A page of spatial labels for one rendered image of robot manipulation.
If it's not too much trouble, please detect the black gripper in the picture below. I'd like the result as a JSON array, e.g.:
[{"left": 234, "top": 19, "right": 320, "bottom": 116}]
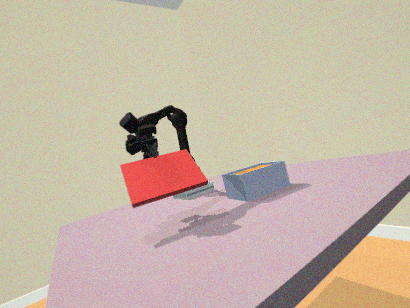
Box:
[{"left": 138, "top": 124, "right": 159, "bottom": 160}]

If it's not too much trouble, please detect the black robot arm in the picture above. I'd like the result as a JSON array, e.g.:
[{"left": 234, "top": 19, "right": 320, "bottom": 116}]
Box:
[{"left": 119, "top": 105, "right": 191, "bottom": 155}]

